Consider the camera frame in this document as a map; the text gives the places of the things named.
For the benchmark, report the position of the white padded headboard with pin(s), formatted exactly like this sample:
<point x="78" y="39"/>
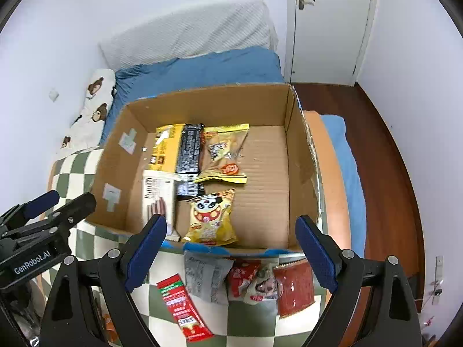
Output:
<point x="188" y="32"/>

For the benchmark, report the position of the blue bed sheet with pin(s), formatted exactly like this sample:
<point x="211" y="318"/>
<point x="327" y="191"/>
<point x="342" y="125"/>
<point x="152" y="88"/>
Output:
<point x="202" y="72"/>

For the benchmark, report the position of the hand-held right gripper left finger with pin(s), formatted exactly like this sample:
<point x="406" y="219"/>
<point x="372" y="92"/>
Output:
<point x="144" y="253"/>

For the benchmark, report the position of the white bear print pillow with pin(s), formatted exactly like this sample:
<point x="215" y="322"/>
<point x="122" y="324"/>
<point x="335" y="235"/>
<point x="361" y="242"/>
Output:
<point x="94" y="94"/>

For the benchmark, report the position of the long red snack packet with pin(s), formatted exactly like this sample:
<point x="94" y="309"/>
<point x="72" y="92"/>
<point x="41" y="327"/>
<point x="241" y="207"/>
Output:
<point x="181" y="307"/>

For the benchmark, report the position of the cardboard box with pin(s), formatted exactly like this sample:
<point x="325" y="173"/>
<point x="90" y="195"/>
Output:
<point x="260" y="173"/>

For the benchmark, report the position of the white biscuit packet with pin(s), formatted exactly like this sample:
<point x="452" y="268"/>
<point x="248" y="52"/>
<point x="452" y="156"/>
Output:
<point x="155" y="191"/>

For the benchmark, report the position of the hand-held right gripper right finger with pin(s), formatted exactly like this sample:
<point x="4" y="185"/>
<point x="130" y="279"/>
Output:
<point x="318" y="256"/>

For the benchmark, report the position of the green checkered blanket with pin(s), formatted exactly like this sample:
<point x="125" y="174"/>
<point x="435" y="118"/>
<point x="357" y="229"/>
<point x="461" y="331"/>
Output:
<point x="246" y="325"/>

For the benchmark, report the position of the white door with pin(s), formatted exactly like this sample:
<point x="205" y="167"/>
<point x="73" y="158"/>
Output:
<point x="332" y="25"/>

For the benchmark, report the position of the red panda snack packet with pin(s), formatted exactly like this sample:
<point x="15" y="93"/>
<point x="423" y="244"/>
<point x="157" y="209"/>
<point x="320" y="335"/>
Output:
<point x="253" y="282"/>

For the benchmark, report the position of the grey snack packet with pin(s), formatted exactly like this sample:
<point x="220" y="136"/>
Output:
<point x="202" y="274"/>

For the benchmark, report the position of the white wall socket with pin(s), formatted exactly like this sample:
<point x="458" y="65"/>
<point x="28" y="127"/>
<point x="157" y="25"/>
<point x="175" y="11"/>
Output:
<point x="439" y="264"/>
<point x="54" y="94"/>

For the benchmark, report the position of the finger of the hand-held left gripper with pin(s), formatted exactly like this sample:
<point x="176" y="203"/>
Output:
<point x="81" y="206"/>
<point x="43" y="202"/>

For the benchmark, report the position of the yellow panda snack packet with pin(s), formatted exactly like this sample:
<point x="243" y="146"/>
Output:
<point x="209" y="220"/>

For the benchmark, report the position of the yellow and black snack packet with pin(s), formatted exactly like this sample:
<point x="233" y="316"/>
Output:
<point x="181" y="148"/>

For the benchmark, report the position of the red meat snack packet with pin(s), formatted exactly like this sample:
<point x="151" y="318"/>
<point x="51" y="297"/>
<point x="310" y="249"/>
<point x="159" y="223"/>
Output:
<point x="294" y="289"/>

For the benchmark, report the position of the yellow bread snack packet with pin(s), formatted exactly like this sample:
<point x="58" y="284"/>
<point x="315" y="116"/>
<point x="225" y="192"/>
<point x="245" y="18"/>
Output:
<point x="224" y="166"/>

